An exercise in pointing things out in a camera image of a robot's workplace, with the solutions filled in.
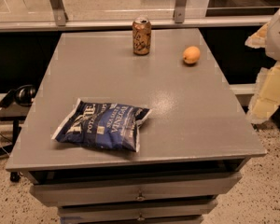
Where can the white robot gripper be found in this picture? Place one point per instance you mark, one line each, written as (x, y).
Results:
(279, 36)

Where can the orange soda can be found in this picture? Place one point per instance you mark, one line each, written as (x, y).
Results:
(141, 35)

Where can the blue chip bag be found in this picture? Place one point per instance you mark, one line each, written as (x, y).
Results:
(103, 125)

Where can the orange fruit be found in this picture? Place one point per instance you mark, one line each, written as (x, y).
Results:
(191, 55)

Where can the upper grey drawer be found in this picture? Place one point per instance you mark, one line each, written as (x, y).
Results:
(135, 189)

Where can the grey drawer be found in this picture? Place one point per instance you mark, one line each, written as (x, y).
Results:
(135, 189)
(139, 213)

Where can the lower grey drawer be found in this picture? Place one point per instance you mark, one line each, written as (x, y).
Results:
(139, 213)

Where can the black headphones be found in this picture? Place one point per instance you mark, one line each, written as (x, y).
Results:
(23, 96)

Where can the black side stand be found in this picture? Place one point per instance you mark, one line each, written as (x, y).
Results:
(7, 143)

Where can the right metal railing post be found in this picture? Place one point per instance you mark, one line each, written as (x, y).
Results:
(180, 10)

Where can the metal railing post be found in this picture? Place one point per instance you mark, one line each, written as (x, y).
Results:
(59, 13)
(180, 10)

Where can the left metal railing post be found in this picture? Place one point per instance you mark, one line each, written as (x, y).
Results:
(59, 13)

